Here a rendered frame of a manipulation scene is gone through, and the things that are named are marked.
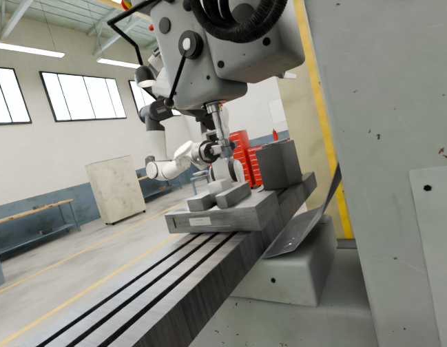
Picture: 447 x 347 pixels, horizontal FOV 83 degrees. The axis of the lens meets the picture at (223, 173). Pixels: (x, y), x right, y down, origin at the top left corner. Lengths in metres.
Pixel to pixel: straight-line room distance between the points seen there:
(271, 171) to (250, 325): 0.59
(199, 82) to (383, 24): 0.46
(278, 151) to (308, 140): 1.44
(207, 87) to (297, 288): 0.58
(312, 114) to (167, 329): 2.24
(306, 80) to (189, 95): 1.83
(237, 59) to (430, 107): 0.42
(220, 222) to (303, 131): 1.89
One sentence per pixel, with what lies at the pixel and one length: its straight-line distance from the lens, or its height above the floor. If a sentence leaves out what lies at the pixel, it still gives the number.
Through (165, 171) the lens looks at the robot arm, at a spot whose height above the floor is 1.12.
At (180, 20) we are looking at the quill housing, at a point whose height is 1.54.
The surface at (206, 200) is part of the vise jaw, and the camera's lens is 0.77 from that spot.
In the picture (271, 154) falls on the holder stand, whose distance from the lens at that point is 1.11.
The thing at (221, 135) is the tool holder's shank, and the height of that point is 1.20.
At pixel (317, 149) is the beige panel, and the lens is 2.51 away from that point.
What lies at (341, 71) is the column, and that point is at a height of 1.23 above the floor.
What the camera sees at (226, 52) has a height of 1.39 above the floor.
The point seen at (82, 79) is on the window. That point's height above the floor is 4.50.
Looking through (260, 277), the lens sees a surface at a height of 0.80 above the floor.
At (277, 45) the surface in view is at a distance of 0.65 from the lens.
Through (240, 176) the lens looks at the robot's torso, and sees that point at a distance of 1.51.
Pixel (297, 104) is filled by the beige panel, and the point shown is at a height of 1.37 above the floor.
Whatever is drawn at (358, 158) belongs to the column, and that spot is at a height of 1.08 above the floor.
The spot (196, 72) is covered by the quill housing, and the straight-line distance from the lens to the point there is 0.78.
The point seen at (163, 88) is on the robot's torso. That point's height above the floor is 1.50.
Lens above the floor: 1.16
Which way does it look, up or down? 6 degrees down
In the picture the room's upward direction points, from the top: 15 degrees counter-clockwise
